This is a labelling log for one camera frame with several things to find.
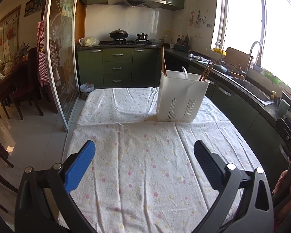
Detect wooden chopstick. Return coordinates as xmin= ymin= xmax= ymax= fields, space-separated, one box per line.
xmin=203 ymin=60 xmax=217 ymax=82
xmin=199 ymin=60 xmax=212 ymax=81
xmin=161 ymin=45 xmax=166 ymax=75
xmin=161 ymin=46 xmax=167 ymax=76

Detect person's right hand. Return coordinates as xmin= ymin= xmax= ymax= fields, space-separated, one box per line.
xmin=272 ymin=170 xmax=288 ymax=195

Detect green mug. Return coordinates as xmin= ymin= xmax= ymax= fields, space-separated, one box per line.
xmin=277 ymin=98 xmax=290 ymax=116

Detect green container on sill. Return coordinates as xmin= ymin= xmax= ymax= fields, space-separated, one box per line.
xmin=264 ymin=70 xmax=281 ymax=85

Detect steel sink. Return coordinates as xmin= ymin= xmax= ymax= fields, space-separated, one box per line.
xmin=228 ymin=76 xmax=274 ymax=106

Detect purple bowl on sill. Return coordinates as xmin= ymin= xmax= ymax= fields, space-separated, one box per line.
xmin=252 ymin=63 xmax=264 ymax=73

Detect tall steel faucet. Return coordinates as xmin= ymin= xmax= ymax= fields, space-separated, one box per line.
xmin=244 ymin=41 xmax=263 ymax=78

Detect black pan in sink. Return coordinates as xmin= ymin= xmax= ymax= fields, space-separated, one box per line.
xmin=213 ymin=64 xmax=245 ymax=80

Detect wooden cutting board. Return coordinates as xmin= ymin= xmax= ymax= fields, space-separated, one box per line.
xmin=223 ymin=47 xmax=252 ymax=72

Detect small steel faucet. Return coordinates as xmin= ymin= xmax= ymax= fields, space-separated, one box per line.
xmin=213 ymin=41 xmax=226 ymax=63

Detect white floral tablecloth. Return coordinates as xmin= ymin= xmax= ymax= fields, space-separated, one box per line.
xmin=68 ymin=87 xmax=260 ymax=232

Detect yellow sponge holder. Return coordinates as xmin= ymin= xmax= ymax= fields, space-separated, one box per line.
xmin=213 ymin=48 xmax=226 ymax=56

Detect wooden dining chair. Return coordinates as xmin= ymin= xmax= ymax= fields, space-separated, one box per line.
xmin=11 ymin=47 xmax=44 ymax=120

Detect white plastic utensil caddy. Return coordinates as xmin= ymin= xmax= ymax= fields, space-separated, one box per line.
xmin=157 ymin=70 xmax=210 ymax=123

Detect crumpled dish rag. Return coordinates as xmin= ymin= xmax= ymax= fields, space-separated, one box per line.
xmin=188 ymin=53 xmax=209 ymax=63

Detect white plastic spoon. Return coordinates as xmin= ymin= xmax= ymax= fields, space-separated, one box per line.
xmin=175 ymin=66 xmax=188 ymax=79

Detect wooden dining table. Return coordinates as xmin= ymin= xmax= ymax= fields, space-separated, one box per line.
xmin=0 ymin=61 xmax=28 ymax=100

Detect trash bin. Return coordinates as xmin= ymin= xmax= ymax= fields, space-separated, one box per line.
xmin=79 ymin=83 xmax=95 ymax=100

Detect checkered apron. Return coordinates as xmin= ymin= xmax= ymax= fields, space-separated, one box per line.
xmin=36 ymin=22 xmax=60 ymax=86

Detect condiment bottles rack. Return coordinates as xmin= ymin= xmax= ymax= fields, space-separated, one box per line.
xmin=174 ymin=34 xmax=190 ymax=52

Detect glass sliding door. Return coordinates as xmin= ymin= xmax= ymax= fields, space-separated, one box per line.
xmin=43 ymin=0 xmax=79 ymax=131

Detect green lower cabinets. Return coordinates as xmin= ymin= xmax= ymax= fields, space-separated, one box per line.
xmin=77 ymin=47 xmax=159 ymax=88

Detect white plastic bag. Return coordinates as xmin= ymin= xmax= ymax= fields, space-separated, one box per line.
xmin=79 ymin=36 xmax=100 ymax=47

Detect steel pot with lid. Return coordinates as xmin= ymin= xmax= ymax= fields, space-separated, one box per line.
xmin=137 ymin=32 xmax=148 ymax=42

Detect gas stove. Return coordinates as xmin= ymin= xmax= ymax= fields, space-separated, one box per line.
xmin=109 ymin=39 xmax=152 ymax=45

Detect black wok with lid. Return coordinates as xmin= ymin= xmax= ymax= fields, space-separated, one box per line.
xmin=109 ymin=28 xmax=129 ymax=40

